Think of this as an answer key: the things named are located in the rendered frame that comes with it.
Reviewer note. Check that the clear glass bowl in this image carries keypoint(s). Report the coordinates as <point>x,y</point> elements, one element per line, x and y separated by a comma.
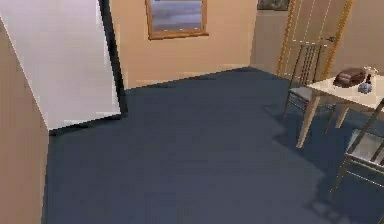
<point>371,71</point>

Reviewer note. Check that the blue round flask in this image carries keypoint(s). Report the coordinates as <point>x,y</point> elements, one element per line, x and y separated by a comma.
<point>365,86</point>

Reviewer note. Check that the dark metal grey-seat chair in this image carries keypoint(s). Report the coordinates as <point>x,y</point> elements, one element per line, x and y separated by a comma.
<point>363,150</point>

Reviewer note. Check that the tan room door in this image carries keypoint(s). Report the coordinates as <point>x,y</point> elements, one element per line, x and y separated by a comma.
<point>315,26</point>

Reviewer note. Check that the dark framed wall picture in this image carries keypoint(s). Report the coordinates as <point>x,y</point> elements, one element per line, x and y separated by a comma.
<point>273,4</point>

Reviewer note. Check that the light wooden table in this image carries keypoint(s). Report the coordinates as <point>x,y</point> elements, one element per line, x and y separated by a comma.
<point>346,95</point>

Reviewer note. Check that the dark metal slatted chair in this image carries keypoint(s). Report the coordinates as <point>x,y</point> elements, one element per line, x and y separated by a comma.
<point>305,76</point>

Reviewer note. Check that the wooden framed window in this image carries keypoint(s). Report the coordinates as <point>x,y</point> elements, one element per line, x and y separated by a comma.
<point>176,16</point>

